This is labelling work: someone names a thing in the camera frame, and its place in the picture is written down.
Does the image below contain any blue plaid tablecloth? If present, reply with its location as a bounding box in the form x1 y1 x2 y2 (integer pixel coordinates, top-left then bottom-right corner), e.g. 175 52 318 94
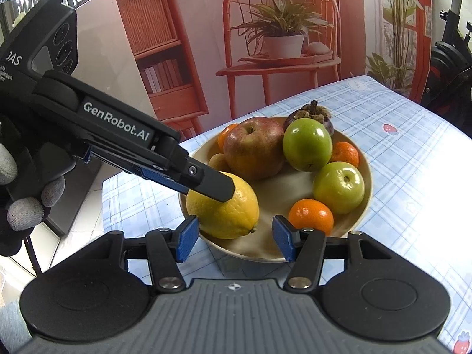
101 75 472 354

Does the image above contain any orange tangerine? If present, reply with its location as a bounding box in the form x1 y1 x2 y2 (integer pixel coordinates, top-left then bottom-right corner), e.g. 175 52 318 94
329 142 360 168
288 199 335 236
217 123 240 152

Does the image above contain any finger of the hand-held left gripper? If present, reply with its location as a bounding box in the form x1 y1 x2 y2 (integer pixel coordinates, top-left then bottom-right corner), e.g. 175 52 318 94
161 148 237 204
139 165 189 195

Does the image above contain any beige round plate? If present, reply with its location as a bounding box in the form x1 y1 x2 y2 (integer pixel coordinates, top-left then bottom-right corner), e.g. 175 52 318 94
179 116 373 263

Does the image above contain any dark grey panel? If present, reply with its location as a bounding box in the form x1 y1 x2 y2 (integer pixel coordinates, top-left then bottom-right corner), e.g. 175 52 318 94
44 157 106 237

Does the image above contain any brown kiwi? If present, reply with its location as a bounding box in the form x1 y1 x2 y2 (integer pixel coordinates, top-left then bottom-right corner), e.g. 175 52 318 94
209 153 228 174

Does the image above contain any black cable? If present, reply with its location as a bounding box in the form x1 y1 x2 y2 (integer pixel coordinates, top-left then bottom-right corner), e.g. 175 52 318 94
24 234 42 277

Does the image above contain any green apple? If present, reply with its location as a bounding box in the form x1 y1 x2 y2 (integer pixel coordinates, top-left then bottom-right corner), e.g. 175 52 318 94
313 161 366 215
283 118 333 173

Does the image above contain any black exercise bike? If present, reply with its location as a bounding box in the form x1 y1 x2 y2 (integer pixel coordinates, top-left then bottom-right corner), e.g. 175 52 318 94
418 0 472 137

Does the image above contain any person's left hand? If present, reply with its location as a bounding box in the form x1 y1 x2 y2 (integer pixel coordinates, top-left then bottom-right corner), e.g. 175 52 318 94
0 115 67 258

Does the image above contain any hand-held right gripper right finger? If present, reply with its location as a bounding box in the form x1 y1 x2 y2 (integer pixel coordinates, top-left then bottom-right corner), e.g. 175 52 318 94
272 216 394 291

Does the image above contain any purple mangosteen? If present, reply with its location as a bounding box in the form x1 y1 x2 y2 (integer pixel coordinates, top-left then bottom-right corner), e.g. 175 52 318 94
283 100 335 137

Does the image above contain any room scene wall poster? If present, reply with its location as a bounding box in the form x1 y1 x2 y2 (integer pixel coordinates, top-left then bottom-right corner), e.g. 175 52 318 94
111 0 436 141

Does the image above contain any yellow lemon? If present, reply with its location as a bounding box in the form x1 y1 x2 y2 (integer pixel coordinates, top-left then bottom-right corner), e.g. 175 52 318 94
185 171 260 240

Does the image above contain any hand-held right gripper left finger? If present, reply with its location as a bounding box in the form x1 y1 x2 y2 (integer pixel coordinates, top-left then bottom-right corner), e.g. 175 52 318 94
75 216 200 291

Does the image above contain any red apple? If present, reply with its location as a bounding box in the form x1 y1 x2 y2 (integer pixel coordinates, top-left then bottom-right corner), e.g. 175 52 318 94
223 117 286 181

